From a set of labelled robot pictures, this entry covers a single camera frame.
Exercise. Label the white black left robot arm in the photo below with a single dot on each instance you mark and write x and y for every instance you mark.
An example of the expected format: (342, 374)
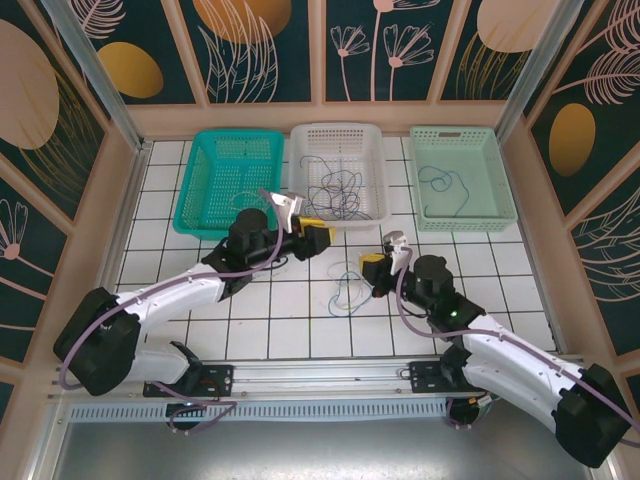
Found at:
(165, 300)

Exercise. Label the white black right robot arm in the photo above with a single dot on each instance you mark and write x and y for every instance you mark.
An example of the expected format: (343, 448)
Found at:
(525, 360)

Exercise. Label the teal plastic basket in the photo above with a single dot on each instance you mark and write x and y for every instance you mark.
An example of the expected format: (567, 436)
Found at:
(200, 200)

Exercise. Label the white plastic basket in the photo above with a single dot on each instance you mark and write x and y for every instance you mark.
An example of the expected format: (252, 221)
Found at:
(340, 127)

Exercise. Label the mint green plastic basket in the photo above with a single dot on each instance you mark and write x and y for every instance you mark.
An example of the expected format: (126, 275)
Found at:
(480, 170)

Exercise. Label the leaf line art panel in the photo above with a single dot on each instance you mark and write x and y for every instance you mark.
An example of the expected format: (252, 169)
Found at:
(610, 260)

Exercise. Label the orange circle leaves art panel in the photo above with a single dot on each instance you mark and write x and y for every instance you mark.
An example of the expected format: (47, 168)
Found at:
(240, 50)

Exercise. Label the gold oval leaves art panel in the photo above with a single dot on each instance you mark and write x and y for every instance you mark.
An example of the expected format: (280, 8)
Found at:
(130, 70)

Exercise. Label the fern gold oval art panel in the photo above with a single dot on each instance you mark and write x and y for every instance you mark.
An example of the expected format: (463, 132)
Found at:
(575, 135)

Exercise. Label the small flower art panel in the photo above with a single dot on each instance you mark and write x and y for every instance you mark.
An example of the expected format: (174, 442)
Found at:
(20, 250)

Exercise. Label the moon art panel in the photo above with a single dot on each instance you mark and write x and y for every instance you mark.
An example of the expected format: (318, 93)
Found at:
(480, 50)

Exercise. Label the beige circle grass art panel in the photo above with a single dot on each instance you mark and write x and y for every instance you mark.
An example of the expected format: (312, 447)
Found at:
(30, 100)

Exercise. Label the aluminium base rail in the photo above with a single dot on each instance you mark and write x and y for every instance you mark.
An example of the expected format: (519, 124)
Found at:
(325, 377)

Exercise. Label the aluminium frame post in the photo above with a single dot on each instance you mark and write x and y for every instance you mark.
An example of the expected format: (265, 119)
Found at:
(532, 70)
(102, 82)

